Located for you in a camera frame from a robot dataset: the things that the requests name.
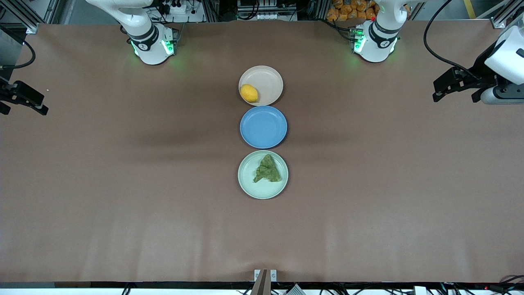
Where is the white power strip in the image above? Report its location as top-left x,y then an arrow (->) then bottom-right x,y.
162,0 -> 205,23

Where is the pale green round plate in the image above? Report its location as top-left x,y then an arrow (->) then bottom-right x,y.
238,150 -> 289,200

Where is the yellow lemon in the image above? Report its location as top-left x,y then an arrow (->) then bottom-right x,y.
240,84 -> 259,103

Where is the brown table cover sheet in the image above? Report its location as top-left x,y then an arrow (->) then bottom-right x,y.
0,20 -> 524,284

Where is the electronics rack with cables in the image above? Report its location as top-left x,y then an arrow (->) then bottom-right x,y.
237,0 -> 298,21

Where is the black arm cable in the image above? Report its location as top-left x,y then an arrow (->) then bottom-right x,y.
0,41 -> 36,70
423,0 -> 484,81

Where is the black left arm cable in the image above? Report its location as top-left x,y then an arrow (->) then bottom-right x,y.
423,0 -> 484,81

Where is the aluminium frame profile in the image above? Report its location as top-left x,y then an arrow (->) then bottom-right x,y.
489,0 -> 524,29
0,0 -> 62,34

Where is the blue round plate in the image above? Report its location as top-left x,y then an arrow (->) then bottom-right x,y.
240,106 -> 288,149

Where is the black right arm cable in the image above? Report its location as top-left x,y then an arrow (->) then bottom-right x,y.
0,41 -> 36,70

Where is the orange snack packets pile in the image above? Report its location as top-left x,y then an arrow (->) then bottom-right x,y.
326,0 -> 379,22

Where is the beige round plate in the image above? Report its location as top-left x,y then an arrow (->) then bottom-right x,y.
239,66 -> 284,107

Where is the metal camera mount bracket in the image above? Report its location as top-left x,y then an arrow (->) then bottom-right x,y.
254,269 -> 278,295

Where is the black base cable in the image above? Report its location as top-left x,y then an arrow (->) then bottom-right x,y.
325,18 -> 357,41

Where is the green lettuce leaf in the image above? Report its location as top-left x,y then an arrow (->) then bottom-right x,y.
253,154 -> 282,184

